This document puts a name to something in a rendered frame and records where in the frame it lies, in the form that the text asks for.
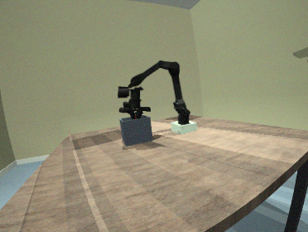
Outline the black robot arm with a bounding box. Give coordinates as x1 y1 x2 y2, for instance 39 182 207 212
118 60 190 125

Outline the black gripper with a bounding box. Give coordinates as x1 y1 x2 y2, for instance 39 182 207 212
119 98 151 120

